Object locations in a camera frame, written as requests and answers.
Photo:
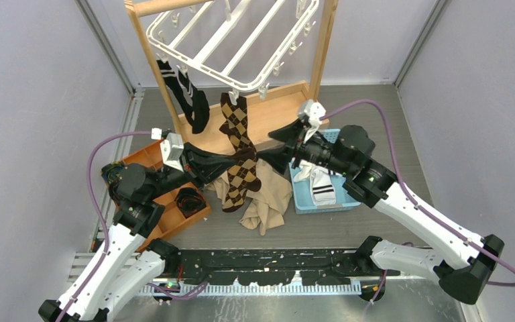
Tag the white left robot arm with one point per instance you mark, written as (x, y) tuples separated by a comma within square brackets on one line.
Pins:
[(104, 287)]

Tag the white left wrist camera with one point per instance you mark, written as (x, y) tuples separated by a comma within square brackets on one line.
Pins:
[(171, 146)]

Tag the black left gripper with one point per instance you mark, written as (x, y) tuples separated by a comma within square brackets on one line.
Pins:
[(204, 166)]

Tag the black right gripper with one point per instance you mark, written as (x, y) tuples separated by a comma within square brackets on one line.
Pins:
[(278, 158)]

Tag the wooden hanger stand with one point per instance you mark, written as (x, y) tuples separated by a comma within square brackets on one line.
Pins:
[(278, 108)]

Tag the white black-striped sock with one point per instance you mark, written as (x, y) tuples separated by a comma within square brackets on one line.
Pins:
[(322, 190)]

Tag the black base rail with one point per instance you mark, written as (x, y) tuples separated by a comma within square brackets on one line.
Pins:
[(268, 267)]

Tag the light blue plastic basket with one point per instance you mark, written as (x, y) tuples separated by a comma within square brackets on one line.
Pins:
[(303, 201)]

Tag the orange compartment tray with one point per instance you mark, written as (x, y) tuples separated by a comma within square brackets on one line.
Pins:
[(172, 221)]

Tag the white plastic clip hanger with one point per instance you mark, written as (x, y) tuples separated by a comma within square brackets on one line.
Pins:
[(239, 44)]

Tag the beige crumpled cloth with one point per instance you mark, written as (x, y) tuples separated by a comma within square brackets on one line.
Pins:
[(265, 208)]

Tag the black white-striped sock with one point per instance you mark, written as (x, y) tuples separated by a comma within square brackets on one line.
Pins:
[(171, 80), (194, 103)]

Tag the rolled black sock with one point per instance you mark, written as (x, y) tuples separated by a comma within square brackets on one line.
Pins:
[(189, 201)]

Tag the rolled dark patterned sock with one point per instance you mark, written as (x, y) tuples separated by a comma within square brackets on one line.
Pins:
[(110, 172)]

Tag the brown argyle sock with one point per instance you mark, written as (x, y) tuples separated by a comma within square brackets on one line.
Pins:
[(236, 122), (242, 178)]

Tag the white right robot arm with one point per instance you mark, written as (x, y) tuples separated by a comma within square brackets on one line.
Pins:
[(459, 261)]

